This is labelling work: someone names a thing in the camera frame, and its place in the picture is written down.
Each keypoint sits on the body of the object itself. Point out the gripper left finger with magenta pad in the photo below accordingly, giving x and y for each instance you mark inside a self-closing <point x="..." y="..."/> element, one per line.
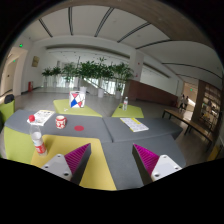
<point x="71" y="166"/>

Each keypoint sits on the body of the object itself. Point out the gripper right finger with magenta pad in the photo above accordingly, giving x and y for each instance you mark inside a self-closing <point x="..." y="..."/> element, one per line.
<point x="151" y="166"/>

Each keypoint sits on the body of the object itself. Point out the clear bottle with red cap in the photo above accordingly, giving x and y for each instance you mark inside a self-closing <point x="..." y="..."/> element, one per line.
<point x="36" y="137"/>

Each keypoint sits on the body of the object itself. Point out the round red coaster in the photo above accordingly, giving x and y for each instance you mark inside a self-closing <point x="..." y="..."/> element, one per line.
<point x="79" y="128"/>

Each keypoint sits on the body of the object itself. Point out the red and white mug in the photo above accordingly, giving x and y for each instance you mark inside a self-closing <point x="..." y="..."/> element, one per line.
<point x="61" y="121"/>

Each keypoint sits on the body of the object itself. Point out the yellow and white booklet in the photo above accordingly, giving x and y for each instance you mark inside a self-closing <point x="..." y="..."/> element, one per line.
<point x="134" y="124"/>

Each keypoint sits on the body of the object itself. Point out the white magazine on left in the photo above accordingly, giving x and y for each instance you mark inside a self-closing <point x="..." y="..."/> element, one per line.
<point x="40" y="117"/>

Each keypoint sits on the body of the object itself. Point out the long wooden bench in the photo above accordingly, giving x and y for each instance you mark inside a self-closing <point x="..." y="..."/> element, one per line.
<point x="190" y="125"/>

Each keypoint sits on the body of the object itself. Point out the red white blue cube box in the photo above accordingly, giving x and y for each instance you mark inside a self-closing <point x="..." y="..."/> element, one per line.
<point x="77" y="99"/>

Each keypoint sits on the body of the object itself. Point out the clear bottle on far table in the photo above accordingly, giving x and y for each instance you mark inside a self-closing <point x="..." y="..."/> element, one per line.
<point x="125" y="104"/>

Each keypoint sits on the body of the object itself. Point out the person in white shirt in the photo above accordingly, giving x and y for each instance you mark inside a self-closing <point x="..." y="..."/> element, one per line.
<point x="186" y="101"/>
<point x="182" y="102"/>

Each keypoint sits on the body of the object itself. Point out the wooden bookshelf on right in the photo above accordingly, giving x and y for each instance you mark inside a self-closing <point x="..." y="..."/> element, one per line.
<point x="208" y="106"/>

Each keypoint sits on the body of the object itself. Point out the green chair on left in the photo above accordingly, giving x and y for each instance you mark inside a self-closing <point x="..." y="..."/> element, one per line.
<point x="6" y="110"/>

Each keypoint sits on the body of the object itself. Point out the dark chair on left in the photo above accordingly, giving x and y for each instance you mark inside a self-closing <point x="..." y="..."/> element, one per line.
<point x="9" y="98"/>

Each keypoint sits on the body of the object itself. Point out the red fire extinguisher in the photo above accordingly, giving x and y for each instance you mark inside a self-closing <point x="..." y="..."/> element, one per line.
<point x="30" y="86"/>

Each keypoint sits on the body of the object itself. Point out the row of green potted plants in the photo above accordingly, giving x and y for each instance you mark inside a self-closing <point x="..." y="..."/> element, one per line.
<point x="120" y="73"/>

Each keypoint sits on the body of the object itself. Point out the framed picture on wall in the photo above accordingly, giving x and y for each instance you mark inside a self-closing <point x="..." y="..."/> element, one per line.
<point x="35" y="61"/>

